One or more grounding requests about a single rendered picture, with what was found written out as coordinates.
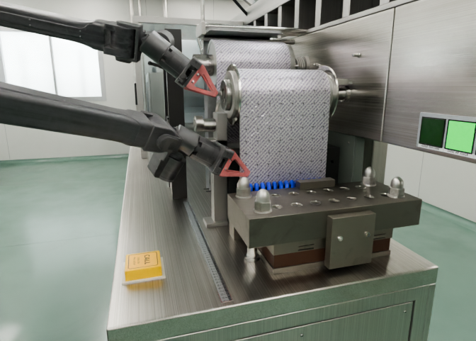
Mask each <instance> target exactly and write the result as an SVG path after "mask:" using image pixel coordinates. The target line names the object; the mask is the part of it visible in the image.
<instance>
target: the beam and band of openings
mask: <svg viewBox="0 0 476 341"><path fill-rule="evenodd" d="M413 1H418V0H258V1H257V2H256V3H254V4H252V5H251V6H250V7H249V8H247V9H246V10H245V11H246V12H247V14H248V16H246V15H245V14H244V13H243V12H241V13H240V14H239V15H237V16H235V17H234V18H233V19H232V20H231V21H243V26H266V27H280V28H306V29H308V33H303V34H302V35H307V34H309V33H313V32H316V31H319V30H323V29H325V28H330V27H332V26H336V25H339V24H342V23H346V22H349V21H352V20H356V19H358V18H362V17H365V16H369V15H371V14H374V13H378V12H381V11H385V10H388V9H392V8H396V7H398V6H401V5H404V4H408V3H411V2H413ZM302 35H298V37H300V36H302ZM272 38H284V39H293V38H297V37H296V36H280V35H277V36H275V37H272Z"/></svg>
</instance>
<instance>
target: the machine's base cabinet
mask: <svg viewBox="0 0 476 341"><path fill-rule="evenodd" d="M435 288H436V284H435V283H433V284H427V285H423V286H417V287H413V288H409V289H402V290H399V291H393V292H389V293H385V294H378V295H374V296H369V297H365V298H358V299H354V300H350V301H344V302H341V303H334V304H330V305H326V306H320V307H316V308H310V309H306V310H302V311H295V312H292V313H286V314H282V315H275V316H271V317H267V318H262V319H258V320H251V321H247V322H243V323H237V324H233V325H227V326H223V327H219V328H213V329H209V330H203V331H199V332H192V333H188V334H185V335H178V336H175V337H168V338H164V339H160V340H154V341H427V340H428V336H429V326H430V322H431V312H432V308H433V302H434V294H435Z"/></svg>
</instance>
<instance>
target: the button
mask: <svg viewBox="0 0 476 341"><path fill-rule="evenodd" d="M156 276H162V264H161V257H160V252H159V250H158V251H152V252H142V253H137V254H131V255H126V257H125V281H132V280H138V279H146V278H151V277H156Z"/></svg>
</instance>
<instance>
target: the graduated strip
mask: <svg viewBox="0 0 476 341"><path fill-rule="evenodd" d="M183 205H184V207H185V209H186V212H187V215H188V218H189V221H190V222H191V225H192V228H193V231H194V233H195V236H196V239H197V241H198V244H199V246H200V249H201V252H202V253H203V257H204V259H205V262H206V264H207V267H208V270H209V272H210V275H211V277H212V280H213V283H214V285H215V288H216V290H217V294H218V296H219V298H220V301H221V303H224V302H228V301H233V299H232V296H231V294H230V292H229V289H228V288H227V285H226V283H225V280H224V279H223V276H222V274H221V272H220V269H219V267H218V265H217V262H216V261H215V258H214V256H213V254H212V252H211V249H210V247H209V245H208V242H207V240H206V239H205V236H204V234H203V231H202V229H201V227H200V224H199V222H198V220H197V218H196V215H195V213H194V211H193V209H192V207H191V204H190V202H189V201H184V202H183Z"/></svg>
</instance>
